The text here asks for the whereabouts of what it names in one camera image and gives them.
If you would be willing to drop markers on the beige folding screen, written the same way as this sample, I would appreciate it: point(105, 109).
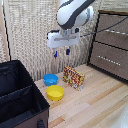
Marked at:
point(30, 33)

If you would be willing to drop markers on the brown drawer cabinet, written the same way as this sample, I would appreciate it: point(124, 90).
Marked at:
point(111, 46)

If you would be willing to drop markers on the black fabric storage box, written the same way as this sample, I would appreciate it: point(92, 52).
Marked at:
point(18, 100)

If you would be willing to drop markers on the blue bowl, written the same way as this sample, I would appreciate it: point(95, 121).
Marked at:
point(50, 79)

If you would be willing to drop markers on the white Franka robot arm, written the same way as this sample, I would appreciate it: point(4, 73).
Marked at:
point(71, 13)

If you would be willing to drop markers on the yellow bowl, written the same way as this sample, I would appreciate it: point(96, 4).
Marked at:
point(55, 92)

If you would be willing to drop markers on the red printed cardboard box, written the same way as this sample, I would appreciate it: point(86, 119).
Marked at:
point(73, 77)

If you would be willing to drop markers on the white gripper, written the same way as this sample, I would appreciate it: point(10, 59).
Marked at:
point(62, 39)

